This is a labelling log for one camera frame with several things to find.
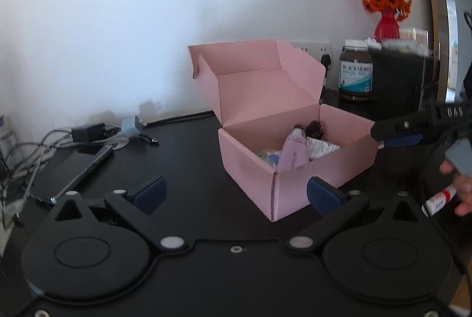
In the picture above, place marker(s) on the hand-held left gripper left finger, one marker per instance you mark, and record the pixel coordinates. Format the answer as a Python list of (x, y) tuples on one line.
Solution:
[(149, 195)]

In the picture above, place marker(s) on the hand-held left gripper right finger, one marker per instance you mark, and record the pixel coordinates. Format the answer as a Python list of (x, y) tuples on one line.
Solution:
[(324, 195)]

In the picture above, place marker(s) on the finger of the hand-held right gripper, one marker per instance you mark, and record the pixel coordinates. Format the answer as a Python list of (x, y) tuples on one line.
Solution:
[(403, 142), (398, 127)]

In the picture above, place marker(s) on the white cream tube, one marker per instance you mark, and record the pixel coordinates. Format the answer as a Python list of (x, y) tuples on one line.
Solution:
[(322, 148)]

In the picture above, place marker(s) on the purple cosmetic tube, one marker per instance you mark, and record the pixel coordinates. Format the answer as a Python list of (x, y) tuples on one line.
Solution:
[(293, 151)]

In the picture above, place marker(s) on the red banded white tube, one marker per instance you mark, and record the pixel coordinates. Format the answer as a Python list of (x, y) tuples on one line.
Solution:
[(438, 201)]

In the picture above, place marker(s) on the clear plastic bag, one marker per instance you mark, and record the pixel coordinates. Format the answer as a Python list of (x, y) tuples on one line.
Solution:
[(267, 156)]

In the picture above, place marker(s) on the pink cardboard box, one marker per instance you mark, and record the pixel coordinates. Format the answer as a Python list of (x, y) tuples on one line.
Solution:
[(258, 88)]

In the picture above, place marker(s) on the black desktop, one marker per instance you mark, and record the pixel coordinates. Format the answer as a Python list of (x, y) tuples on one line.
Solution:
[(184, 169)]

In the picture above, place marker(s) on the person's right hand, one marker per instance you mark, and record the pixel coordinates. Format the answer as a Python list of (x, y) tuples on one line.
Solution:
[(465, 191)]

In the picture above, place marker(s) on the black countertop appliance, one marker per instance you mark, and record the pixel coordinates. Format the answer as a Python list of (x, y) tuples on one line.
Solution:
[(402, 81)]

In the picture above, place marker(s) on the small black connector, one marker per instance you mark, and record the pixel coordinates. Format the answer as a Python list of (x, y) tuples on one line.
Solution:
[(151, 139)]

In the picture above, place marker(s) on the white round charger pad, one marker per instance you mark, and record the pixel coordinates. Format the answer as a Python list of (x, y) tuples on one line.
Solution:
[(120, 144)]

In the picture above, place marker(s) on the brown supplement bottle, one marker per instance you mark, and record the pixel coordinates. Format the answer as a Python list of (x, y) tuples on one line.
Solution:
[(356, 75)]

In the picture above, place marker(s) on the grey-blue charger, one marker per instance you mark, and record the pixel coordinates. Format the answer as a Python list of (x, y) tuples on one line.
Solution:
[(131, 126)]

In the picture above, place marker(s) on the smartphone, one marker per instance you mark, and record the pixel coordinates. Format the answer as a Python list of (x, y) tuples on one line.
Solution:
[(73, 173)]

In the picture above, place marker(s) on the clear plastic packet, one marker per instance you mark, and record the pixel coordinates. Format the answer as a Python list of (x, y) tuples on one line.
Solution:
[(405, 46)]

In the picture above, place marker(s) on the black charger adapter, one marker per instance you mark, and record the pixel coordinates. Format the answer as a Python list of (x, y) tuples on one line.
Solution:
[(88, 132)]

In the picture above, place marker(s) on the white tissue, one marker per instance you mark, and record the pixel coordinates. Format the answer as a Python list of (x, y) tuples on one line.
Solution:
[(372, 41)]

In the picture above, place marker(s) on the cotton swab container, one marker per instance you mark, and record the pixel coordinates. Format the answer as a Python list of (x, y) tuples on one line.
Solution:
[(413, 35)]

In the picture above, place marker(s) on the black power plug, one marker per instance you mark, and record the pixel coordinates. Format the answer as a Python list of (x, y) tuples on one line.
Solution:
[(326, 59)]

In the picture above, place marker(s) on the red vase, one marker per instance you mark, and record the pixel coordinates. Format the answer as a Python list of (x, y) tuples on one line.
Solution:
[(387, 27)]

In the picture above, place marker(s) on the white wall socket panel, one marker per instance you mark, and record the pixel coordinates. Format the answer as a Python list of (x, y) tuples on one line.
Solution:
[(313, 47)]

